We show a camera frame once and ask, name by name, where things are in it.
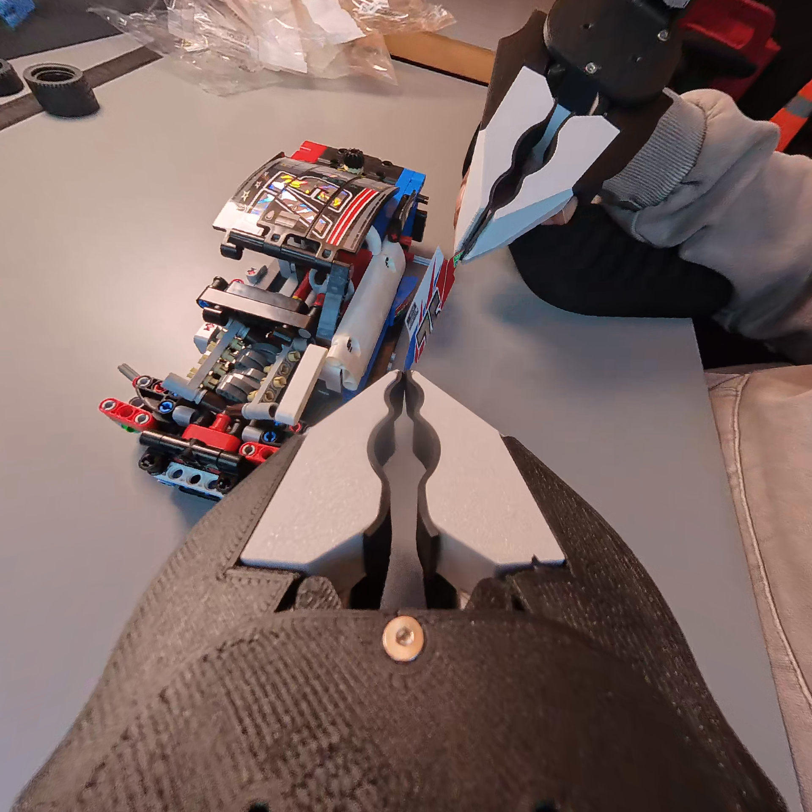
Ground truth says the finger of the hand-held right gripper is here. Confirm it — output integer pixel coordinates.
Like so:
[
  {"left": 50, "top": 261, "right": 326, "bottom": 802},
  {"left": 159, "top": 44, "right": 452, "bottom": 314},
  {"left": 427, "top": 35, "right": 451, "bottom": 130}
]
[
  {"left": 453, "top": 66, "right": 572, "bottom": 258},
  {"left": 458, "top": 104, "right": 623, "bottom": 265}
]

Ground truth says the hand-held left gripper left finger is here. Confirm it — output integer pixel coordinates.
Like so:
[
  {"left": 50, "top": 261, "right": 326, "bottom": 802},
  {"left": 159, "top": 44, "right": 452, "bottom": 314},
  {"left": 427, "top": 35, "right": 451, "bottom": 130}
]
[{"left": 239, "top": 370, "right": 405, "bottom": 610}]

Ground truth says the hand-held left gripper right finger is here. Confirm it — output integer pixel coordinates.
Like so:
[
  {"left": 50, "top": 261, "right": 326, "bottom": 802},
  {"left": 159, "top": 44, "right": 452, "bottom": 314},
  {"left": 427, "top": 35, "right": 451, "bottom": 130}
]
[{"left": 404, "top": 372, "right": 568, "bottom": 610}]

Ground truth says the red white blue sticker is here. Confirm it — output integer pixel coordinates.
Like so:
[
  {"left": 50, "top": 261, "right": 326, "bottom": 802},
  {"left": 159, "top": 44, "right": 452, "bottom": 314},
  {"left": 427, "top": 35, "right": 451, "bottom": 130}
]
[{"left": 400, "top": 247, "right": 461, "bottom": 372}]

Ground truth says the lego race car model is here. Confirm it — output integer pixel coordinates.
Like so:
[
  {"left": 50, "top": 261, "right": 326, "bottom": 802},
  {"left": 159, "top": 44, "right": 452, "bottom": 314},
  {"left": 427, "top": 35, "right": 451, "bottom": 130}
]
[{"left": 98, "top": 141, "right": 445, "bottom": 503}]

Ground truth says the person's right forearm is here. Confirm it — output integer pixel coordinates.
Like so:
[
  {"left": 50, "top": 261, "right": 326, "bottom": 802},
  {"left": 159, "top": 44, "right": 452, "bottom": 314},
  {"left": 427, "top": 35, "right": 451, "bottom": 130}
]
[{"left": 507, "top": 89, "right": 812, "bottom": 365}]

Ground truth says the lego set box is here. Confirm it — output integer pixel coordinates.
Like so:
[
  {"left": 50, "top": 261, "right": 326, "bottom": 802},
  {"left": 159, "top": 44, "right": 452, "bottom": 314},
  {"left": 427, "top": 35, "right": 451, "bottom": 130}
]
[{"left": 0, "top": 0, "right": 159, "bottom": 61}]

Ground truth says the person's right hand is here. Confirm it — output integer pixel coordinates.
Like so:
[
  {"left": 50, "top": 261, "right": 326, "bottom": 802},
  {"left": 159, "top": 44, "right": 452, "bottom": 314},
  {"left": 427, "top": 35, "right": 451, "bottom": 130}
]
[{"left": 452, "top": 166, "right": 475, "bottom": 232}]

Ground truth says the red chair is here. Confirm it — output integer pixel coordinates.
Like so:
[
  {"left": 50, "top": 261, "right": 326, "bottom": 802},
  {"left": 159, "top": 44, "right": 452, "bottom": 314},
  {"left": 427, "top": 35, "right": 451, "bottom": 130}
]
[{"left": 675, "top": 19, "right": 781, "bottom": 86}]

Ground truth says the clear plastic bag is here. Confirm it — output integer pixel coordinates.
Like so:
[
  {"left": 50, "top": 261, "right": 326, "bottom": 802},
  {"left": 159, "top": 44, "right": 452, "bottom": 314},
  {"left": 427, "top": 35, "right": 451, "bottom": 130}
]
[
  {"left": 89, "top": 0, "right": 397, "bottom": 97},
  {"left": 336, "top": 0, "right": 456, "bottom": 34}
]

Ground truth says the orange grey striped object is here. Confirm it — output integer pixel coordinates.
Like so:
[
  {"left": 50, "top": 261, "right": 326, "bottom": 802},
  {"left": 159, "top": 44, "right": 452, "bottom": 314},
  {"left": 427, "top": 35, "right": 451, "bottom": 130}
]
[{"left": 768, "top": 82, "right": 812, "bottom": 153}]

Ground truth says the person's torso in beige hoodie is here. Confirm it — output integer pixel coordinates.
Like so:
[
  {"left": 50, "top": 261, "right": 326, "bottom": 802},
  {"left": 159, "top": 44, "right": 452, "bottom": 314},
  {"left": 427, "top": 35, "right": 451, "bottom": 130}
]
[{"left": 704, "top": 365, "right": 812, "bottom": 794}]

